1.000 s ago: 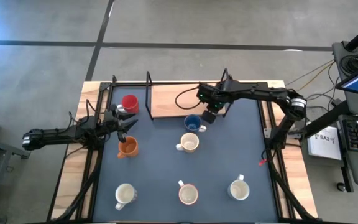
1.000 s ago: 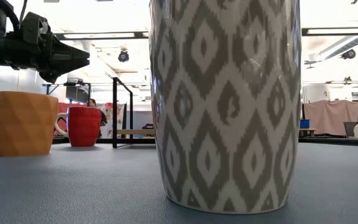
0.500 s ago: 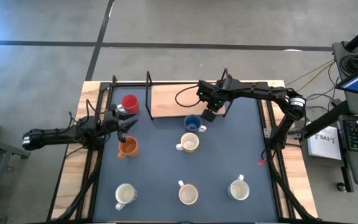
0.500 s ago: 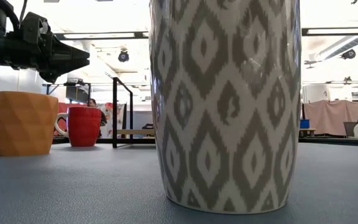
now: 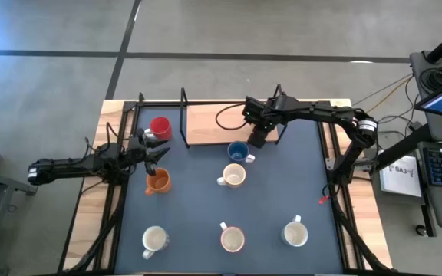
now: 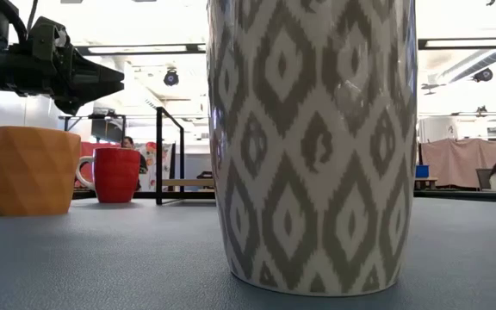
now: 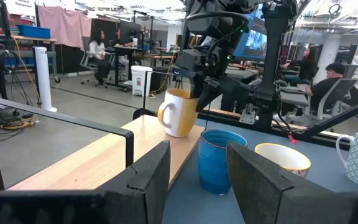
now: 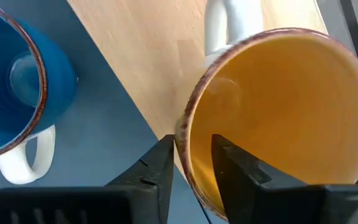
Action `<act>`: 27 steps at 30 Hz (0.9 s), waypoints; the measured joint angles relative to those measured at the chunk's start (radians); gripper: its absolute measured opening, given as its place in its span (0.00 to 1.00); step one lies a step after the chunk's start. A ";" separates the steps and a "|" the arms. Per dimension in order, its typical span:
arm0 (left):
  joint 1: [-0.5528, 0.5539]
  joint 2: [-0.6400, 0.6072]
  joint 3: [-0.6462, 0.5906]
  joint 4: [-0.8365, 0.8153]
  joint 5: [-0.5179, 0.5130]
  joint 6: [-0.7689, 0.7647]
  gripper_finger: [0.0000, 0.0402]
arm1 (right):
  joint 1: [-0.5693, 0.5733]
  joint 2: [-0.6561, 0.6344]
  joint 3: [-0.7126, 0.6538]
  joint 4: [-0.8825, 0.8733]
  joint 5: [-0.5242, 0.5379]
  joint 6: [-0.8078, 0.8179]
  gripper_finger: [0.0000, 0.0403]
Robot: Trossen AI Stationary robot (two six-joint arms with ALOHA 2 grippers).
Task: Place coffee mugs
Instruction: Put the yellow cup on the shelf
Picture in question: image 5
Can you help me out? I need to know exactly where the white mug pale green rim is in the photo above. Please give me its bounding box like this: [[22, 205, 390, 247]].
[[281, 214, 309, 248]]

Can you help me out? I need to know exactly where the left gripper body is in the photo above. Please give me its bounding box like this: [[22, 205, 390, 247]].
[[127, 128, 157, 177]]

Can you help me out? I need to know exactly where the black diagonal strut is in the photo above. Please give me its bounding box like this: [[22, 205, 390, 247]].
[[374, 124, 433, 169]]

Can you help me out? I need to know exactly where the grey diamond mug red rim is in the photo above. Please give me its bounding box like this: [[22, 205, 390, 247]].
[[219, 221, 246, 254]]

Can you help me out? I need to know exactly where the orange ceramic mug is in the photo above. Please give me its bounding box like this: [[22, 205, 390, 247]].
[[144, 167, 173, 196]]

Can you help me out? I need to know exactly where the cream patterned mug yellow rim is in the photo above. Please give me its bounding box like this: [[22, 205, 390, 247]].
[[216, 163, 247, 189]]

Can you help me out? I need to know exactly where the blue mug white handle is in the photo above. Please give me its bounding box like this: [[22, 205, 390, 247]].
[[226, 140, 256, 163]]

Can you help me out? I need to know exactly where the coiled black cable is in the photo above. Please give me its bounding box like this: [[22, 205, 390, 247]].
[[420, 67, 442, 91]]

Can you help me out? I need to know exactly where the wooden shelf black metal frame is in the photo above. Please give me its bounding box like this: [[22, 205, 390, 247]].
[[180, 83, 289, 150]]

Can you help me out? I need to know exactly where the black right camera cable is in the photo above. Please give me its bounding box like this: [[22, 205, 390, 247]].
[[215, 102, 247, 132]]

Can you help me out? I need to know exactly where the white paper sheet SA3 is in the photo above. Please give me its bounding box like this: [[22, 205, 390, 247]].
[[380, 155, 424, 199]]

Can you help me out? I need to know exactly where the red mug white stripe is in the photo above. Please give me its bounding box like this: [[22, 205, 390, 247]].
[[143, 116, 173, 141]]

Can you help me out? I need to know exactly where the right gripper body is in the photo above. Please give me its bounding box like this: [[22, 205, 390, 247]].
[[248, 94, 288, 150]]

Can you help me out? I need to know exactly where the black cable bundle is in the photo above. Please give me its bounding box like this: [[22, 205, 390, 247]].
[[331, 191, 394, 274], [67, 179, 128, 274]]

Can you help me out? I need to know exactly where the yellow floor cable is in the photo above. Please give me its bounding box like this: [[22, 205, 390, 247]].
[[353, 74, 414, 116]]

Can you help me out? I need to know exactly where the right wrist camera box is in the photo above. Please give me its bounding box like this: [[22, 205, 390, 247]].
[[243, 96, 269, 126]]

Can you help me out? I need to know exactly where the white mug red lattice pattern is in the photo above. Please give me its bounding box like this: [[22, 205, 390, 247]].
[[141, 225, 170, 261]]

